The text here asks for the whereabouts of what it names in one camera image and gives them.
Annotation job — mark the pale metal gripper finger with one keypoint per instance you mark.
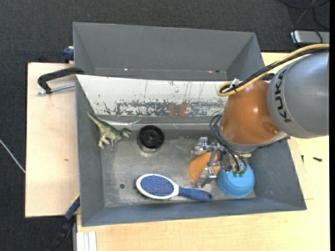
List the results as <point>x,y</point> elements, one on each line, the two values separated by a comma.
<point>211,173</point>
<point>203,143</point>

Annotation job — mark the orange round disc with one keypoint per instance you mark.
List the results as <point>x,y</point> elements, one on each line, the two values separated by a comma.
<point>198,169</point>

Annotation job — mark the blue plastic cup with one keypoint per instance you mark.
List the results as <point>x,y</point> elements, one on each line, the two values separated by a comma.
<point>235,187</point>

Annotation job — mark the black round ribbed cap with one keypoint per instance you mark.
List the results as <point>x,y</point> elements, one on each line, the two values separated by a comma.
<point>151,137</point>

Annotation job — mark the blue and white hairbrush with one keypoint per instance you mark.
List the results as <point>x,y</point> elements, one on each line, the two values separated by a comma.
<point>157,186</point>

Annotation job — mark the small black screw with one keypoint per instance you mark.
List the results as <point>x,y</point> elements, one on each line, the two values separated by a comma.
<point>318,159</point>

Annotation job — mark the green toy dinosaur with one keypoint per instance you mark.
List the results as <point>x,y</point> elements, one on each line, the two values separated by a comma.
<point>108,132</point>

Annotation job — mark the grey metal bin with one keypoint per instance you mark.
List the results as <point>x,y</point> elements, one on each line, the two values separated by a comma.
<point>162,51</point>

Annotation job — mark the pale wood board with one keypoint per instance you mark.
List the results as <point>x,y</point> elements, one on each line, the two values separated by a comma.
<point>49,145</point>

